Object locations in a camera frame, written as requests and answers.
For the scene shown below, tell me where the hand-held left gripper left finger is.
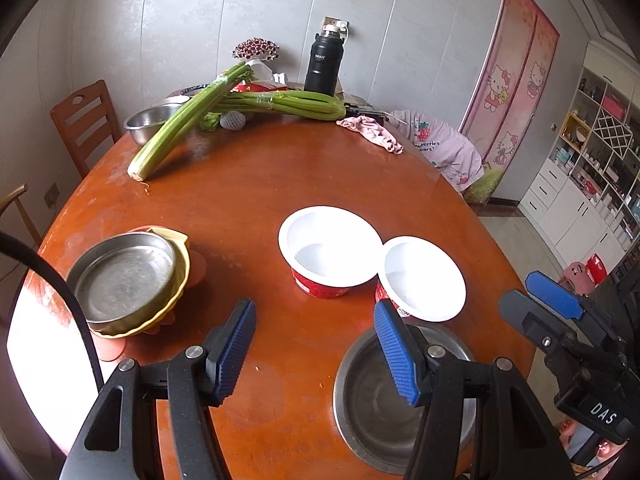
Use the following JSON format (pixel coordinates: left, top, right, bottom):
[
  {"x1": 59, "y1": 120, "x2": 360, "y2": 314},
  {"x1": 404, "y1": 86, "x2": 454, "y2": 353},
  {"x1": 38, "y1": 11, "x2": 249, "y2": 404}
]
[{"x1": 60, "y1": 299, "x2": 257, "y2": 480}]

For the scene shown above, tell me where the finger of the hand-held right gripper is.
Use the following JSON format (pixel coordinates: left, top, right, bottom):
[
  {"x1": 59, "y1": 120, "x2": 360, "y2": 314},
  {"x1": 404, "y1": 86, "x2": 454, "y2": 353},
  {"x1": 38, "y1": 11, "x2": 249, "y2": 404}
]
[
  {"x1": 498, "y1": 289, "x2": 592, "y2": 361},
  {"x1": 525, "y1": 270, "x2": 622, "y2": 342}
]

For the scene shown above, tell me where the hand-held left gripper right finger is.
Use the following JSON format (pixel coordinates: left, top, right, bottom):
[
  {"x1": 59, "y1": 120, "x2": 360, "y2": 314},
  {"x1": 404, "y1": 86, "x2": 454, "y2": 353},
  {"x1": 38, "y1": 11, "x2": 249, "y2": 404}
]
[{"x1": 374, "y1": 300, "x2": 573, "y2": 480}]

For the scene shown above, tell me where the large steel bowl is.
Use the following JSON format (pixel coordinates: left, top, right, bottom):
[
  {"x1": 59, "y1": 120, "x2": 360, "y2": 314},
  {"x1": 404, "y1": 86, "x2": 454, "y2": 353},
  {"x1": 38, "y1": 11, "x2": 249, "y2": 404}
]
[{"x1": 332, "y1": 322, "x2": 476, "y2": 476}]

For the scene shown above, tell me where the yellow shell-shaped plate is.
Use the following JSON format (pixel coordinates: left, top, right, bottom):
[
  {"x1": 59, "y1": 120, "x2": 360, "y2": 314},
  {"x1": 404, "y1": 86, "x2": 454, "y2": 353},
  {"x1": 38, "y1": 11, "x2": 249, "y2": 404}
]
[{"x1": 90, "y1": 227, "x2": 192, "y2": 337}]

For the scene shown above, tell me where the round steel pan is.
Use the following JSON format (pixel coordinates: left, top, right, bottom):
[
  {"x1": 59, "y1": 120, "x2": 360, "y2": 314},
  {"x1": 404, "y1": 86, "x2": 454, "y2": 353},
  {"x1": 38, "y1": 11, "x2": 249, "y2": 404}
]
[{"x1": 66, "y1": 231, "x2": 177, "y2": 324}]

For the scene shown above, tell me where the pink plastic stool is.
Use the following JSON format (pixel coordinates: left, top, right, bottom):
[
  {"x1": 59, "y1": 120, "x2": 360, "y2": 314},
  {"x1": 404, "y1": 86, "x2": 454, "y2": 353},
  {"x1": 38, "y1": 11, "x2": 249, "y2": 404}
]
[{"x1": 562, "y1": 260, "x2": 596, "y2": 293}]

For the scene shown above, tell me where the red plastic item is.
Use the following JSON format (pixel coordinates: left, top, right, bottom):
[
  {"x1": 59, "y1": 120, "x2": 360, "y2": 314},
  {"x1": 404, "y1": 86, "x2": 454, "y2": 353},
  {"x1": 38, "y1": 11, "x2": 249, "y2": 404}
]
[{"x1": 585, "y1": 254, "x2": 608, "y2": 283}]

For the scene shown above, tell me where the white shelf cabinet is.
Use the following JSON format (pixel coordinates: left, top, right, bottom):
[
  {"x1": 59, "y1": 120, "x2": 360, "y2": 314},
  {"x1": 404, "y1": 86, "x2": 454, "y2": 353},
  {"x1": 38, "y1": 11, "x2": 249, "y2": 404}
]
[{"x1": 517, "y1": 42, "x2": 640, "y2": 281}]

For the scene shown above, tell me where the pink printed jacket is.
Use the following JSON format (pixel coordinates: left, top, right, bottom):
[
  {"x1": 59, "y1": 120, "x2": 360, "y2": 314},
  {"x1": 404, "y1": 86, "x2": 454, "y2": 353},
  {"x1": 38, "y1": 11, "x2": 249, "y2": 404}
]
[{"x1": 390, "y1": 109, "x2": 485, "y2": 193}]

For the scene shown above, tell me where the pink cartoon door curtain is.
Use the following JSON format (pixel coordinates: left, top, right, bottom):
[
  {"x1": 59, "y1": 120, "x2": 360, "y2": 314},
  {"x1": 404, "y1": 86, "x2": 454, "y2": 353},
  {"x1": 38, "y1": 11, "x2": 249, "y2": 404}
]
[{"x1": 459, "y1": 0, "x2": 561, "y2": 206}]

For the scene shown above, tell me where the pink cloth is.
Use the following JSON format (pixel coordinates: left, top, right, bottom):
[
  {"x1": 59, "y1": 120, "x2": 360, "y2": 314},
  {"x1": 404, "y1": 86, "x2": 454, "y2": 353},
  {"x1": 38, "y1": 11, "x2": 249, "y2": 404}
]
[{"x1": 336, "y1": 115, "x2": 404, "y2": 155}]

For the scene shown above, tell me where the long celery bunch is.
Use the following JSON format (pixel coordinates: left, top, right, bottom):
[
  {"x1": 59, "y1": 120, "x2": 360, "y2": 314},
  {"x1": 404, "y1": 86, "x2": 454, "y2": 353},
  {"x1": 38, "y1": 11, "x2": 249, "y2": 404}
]
[{"x1": 127, "y1": 60, "x2": 256, "y2": 182}]

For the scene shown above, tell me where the small steel bowl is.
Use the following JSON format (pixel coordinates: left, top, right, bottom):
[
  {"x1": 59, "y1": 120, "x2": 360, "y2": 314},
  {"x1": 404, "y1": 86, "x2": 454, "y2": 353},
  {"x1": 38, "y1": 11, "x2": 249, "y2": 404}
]
[{"x1": 123, "y1": 105, "x2": 183, "y2": 146}]

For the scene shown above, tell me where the black utensil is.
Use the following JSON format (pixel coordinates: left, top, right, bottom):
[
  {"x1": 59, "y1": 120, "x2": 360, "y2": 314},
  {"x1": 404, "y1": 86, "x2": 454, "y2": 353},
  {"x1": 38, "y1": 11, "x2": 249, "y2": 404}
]
[{"x1": 345, "y1": 101, "x2": 388, "y2": 117}]

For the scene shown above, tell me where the tied celery bunch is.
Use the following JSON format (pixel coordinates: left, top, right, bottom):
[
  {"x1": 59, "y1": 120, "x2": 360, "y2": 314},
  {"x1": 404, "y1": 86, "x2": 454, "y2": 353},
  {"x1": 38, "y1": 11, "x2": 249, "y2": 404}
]
[{"x1": 215, "y1": 90, "x2": 347, "y2": 122}]

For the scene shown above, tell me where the ceramic dish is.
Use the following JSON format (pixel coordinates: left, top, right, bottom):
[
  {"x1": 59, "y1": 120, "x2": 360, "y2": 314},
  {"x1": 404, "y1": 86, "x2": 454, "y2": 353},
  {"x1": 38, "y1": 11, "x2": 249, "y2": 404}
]
[{"x1": 165, "y1": 82, "x2": 213, "y2": 101}]

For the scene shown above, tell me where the red plastic bag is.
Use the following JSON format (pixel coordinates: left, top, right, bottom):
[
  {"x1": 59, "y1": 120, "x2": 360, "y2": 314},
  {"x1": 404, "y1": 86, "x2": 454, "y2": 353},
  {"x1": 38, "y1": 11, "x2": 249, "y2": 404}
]
[{"x1": 230, "y1": 80, "x2": 288, "y2": 95}]

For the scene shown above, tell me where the chair with golden armrest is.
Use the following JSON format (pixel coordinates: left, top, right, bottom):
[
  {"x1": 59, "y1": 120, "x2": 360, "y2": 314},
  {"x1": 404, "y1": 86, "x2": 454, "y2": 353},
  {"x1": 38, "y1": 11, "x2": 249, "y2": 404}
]
[{"x1": 0, "y1": 183, "x2": 43, "y2": 246}]

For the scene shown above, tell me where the wooden chair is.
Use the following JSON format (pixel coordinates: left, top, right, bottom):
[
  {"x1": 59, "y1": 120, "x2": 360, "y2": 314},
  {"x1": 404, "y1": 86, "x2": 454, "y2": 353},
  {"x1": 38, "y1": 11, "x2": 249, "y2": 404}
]
[{"x1": 50, "y1": 79, "x2": 123, "y2": 178}]

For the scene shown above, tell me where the black thermos bottle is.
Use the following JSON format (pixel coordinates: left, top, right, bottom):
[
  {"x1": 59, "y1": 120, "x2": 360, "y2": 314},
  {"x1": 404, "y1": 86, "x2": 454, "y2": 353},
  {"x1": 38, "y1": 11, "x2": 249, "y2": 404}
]
[{"x1": 304, "y1": 25, "x2": 343, "y2": 97}]

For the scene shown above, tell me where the dried flower bouquet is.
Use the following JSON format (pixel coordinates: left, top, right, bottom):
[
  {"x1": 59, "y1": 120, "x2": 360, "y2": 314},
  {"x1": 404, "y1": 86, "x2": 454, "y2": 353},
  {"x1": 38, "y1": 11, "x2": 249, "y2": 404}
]
[{"x1": 232, "y1": 37, "x2": 281, "y2": 61}]

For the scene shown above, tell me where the black cable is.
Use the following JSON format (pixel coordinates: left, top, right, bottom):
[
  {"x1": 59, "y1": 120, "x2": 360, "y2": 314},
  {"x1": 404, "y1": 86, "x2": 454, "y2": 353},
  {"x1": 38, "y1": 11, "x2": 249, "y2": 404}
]
[{"x1": 0, "y1": 231, "x2": 103, "y2": 391}]

